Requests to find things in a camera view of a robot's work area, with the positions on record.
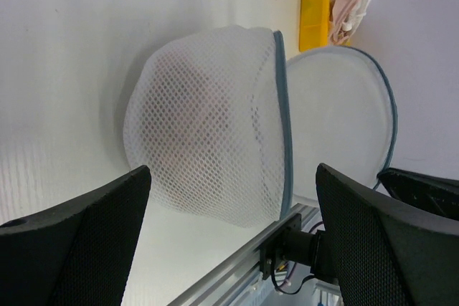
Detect yellow plastic bin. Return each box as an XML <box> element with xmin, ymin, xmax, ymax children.
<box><xmin>298</xmin><ymin>0</ymin><xmax>352</xmax><ymax>52</ymax></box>

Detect aluminium rail frame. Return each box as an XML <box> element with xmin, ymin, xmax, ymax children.
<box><xmin>169</xmin><ymin>204</ymin><xmax>319</xmax><ymax>306</ymax></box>

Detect white mesh laundry bag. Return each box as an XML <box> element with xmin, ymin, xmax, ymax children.
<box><xmin>123</xmin><ymin>26</ymin><xmax>398</xmax><ymax>228</ymax></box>

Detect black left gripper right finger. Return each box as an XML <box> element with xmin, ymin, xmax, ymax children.
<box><xmin>316</xmin><ymin>163</ymin><xmax>458</xmax><ymax>305</ymax></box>

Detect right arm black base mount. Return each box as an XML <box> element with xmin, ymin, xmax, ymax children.
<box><xmin>260</xmin><ymin>213</ymin><xmax>339</xmax><ymax>295</ymax></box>

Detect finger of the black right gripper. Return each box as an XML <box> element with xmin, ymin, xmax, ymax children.
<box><xmin>377</xmin><ymin>168</ymin><xmax>459</xmax><ymax>219</ymax></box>

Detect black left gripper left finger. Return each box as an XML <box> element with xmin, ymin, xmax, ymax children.
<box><xmin>1</xmin><ymin>166</ymin><xmax>151</xmax><ymax>305</ymax></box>

